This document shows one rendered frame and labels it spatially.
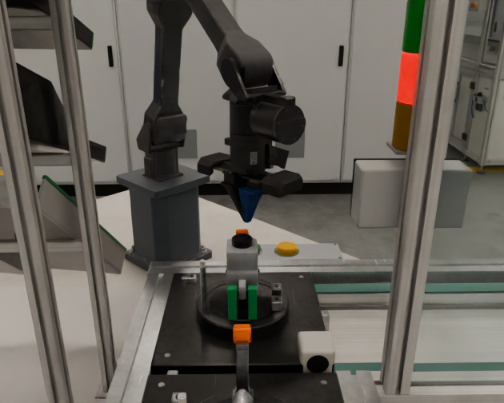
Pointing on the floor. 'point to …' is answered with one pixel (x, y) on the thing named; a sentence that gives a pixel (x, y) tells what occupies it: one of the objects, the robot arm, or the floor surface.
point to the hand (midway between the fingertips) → (247, 202)
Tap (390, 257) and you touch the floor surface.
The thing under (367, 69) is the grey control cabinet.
